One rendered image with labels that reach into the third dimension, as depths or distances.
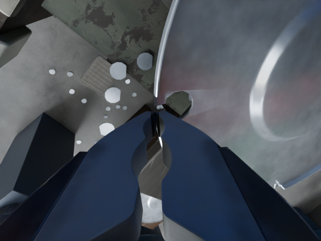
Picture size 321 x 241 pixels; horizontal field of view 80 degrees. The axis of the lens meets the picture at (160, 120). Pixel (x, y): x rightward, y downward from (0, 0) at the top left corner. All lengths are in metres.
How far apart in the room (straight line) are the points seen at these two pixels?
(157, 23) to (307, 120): 0.19
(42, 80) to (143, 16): 0.75
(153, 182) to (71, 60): 0.79
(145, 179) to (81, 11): 0.18
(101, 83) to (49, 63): 0.25
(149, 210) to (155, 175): 0.76
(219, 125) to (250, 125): 0.03
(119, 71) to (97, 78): 0.51
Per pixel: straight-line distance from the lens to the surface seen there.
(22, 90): 0.99
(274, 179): 0.28
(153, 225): 1.11
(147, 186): 0.18
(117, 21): 0.25
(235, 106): 0.16
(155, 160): 0.16
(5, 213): 0.69
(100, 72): 0.76
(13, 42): 0.31
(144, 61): 0.26
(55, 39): 0.91
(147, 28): 0.26
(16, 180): 0.69
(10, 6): 0.26
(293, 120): 0.21
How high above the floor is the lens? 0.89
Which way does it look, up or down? 54 degrees down
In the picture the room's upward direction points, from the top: 147 degrees clockwise
